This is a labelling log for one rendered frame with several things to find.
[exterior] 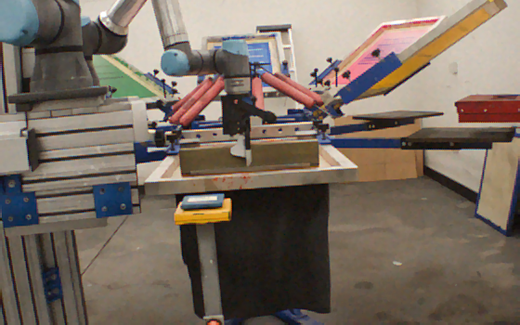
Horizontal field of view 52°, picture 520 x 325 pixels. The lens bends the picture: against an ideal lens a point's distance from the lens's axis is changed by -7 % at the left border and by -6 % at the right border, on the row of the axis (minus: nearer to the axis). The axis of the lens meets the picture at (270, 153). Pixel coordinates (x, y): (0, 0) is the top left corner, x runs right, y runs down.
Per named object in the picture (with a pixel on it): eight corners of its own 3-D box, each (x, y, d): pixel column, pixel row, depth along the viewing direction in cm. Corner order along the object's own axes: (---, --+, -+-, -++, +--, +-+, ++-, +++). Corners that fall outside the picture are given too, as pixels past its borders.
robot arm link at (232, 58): (227, 41, 167) (253, 39, 162) (230, 78, 168) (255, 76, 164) (213, 41, 160) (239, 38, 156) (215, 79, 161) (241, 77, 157)
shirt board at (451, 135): (516, 144, 253) (515, 127, 252) (511, 158, 218) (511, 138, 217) (266, 143, 315) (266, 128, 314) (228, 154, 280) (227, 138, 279)
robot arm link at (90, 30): (48, 59, 172) (45, 18, 170) (79, 58, 184) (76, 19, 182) (73, 56, 167) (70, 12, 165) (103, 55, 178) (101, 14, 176)
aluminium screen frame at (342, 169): (358, 180, 154) (357, 166, 154) (145, 195, 152) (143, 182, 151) (319, 144, 232) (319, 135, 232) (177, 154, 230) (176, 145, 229)
